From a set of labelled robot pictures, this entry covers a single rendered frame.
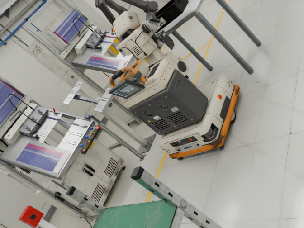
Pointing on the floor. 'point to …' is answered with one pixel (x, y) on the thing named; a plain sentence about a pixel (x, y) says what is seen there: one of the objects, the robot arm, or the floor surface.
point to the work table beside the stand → (193, 10)
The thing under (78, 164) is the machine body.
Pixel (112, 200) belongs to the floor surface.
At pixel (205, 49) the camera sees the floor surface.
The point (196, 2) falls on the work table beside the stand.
